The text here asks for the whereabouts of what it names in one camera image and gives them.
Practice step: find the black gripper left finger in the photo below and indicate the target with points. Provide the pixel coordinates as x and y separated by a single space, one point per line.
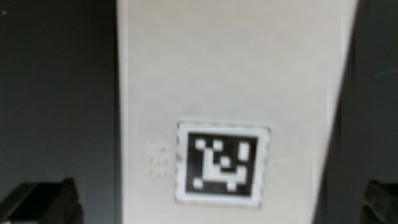
40 203

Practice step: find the white cabinet top block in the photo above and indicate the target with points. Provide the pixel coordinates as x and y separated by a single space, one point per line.
230 73

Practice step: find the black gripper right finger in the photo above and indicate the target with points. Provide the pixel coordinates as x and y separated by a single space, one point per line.
380 203

